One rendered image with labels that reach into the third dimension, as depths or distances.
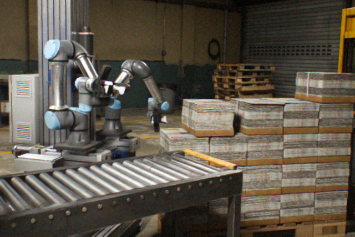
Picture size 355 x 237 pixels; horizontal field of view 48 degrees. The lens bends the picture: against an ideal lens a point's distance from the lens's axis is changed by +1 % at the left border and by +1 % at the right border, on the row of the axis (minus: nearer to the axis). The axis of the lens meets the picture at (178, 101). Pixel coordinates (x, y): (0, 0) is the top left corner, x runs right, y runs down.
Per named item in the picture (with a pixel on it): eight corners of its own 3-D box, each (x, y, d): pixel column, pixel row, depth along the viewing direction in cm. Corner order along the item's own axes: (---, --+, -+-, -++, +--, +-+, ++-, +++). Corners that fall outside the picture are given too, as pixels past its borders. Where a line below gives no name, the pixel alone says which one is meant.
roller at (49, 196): (34, 182, 194) (34, 172, 194) (70, 214, 156) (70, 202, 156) (23, 184, 191) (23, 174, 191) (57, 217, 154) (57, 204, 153)
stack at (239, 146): (156, 230, 319) (158, 127, 311) (287, 219, 349) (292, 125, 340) (167, 253, 282) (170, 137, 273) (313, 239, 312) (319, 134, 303)
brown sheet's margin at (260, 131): (227, 126, 325) (227, 120, 324) (259, 125, 332) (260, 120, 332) (246, 134, 288) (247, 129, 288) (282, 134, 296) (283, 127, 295)
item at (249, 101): (229, 99, 321) (230, 97, 320) (262, 99, 328) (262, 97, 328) (249, 104, 285) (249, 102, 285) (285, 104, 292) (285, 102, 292)
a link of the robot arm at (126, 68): (99, 110, 298) (137, 56, 319) (87, 107, 308) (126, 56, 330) (108, 119, 305) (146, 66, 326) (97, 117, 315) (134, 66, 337)
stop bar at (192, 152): (188, 151, 245) (188, 149, 245) (238, 168, 210) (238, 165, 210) (183, 152, 243) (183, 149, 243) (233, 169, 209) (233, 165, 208)
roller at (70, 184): (60, 178, 202) (60, 169, 201) (101, 207, 164) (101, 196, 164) (50, 180, 199) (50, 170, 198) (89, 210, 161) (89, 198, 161)
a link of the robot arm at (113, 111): (111, 119, 292) (111, 101, 290) (100, 117, 301) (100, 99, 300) (123, 117, 300) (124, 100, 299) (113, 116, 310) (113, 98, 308)
